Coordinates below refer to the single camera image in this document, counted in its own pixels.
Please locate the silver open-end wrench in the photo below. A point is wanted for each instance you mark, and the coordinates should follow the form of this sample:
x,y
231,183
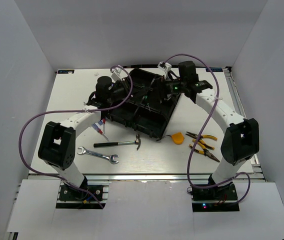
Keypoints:
x,y
110,158

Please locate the blue red screwdriver lower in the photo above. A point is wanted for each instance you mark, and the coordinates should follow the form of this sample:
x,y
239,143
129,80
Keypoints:
x,y
98,130

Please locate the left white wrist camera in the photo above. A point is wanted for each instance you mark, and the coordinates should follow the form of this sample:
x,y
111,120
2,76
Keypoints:
x,y
116,73

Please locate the right aluminium rail frame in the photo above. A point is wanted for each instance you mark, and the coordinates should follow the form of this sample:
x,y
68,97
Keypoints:
x,y
254,161

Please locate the blue red screwdriver middle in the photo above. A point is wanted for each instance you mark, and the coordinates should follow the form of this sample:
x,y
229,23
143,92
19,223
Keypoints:
x,y
104,123

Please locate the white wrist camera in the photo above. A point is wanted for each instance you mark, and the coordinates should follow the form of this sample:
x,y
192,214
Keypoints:
x,y
164,66
116,73

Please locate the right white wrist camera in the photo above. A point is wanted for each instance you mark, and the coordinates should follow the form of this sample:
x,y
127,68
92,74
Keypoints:
x,y
164,66

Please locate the blue red screwdriver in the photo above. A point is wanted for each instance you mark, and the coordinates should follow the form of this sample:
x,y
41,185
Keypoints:
x,y
104,123
98,130

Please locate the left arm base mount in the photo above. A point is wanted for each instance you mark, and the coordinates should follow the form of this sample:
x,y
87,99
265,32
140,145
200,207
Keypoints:
x,y
69,198

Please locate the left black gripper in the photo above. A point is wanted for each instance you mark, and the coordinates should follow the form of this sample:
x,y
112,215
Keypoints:
x,y
126,85

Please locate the black compartment tray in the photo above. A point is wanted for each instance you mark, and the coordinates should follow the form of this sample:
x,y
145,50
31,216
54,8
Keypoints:
x,y
133,114

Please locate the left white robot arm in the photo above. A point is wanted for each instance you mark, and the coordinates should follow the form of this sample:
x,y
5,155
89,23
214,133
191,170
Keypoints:
x,y
58,144

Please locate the orange tape measure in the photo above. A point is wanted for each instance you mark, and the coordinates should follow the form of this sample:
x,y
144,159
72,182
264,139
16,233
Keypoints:
x,y
177,138

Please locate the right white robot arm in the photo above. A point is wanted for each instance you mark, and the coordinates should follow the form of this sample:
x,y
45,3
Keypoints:
x,y
241,136

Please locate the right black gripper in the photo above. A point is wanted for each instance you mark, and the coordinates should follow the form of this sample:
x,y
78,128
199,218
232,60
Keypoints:
x,y
163,88

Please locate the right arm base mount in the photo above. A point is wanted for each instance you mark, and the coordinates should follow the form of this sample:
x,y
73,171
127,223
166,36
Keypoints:
x,y
217,199

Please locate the black handled claw hammer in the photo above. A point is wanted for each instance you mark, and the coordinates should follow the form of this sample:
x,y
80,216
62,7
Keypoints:
x,y
136,142

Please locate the black green precision screwdriver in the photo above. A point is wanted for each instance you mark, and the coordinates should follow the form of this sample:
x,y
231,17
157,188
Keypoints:
x,y
145,98

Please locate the front aluminium rail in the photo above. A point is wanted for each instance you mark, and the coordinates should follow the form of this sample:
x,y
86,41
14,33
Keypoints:
x,y
137,177

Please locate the yellow black pliers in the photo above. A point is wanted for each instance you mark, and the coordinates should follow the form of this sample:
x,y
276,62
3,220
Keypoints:
x,y
201,141
205,152

